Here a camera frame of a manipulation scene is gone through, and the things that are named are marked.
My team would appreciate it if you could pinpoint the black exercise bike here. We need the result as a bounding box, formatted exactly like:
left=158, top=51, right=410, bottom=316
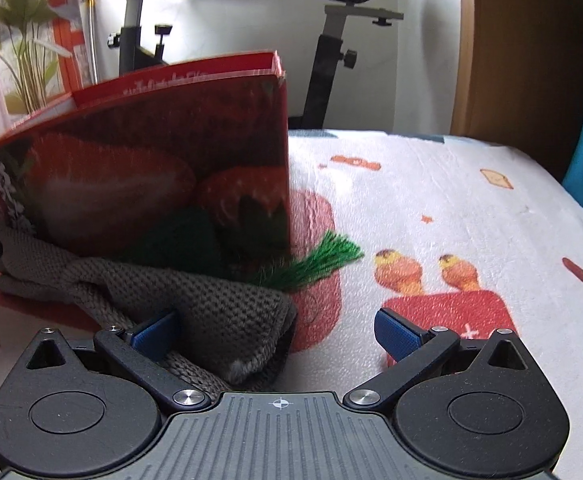
left=84, top=0, right=402, bottom=130

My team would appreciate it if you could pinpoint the red strawberry cardboard box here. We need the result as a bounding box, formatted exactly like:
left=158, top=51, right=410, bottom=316
left=0, top=49, right=293, bottom=321

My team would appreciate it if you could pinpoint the green tassel cord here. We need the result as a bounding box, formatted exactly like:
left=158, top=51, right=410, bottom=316
left=248, top=231, right=365, bottom=294

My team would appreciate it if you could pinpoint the wooden door frame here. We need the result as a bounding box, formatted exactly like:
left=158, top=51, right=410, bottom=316
left=450, top=0, right=583, bottom=180

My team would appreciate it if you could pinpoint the printed white tablecloth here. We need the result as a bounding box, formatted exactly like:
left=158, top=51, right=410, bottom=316
left=0, top=128, right=583, bottom=480

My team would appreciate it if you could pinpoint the grey knitted cloth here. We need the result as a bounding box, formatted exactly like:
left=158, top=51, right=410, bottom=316
left=0, top=226, right=298, bottom=398

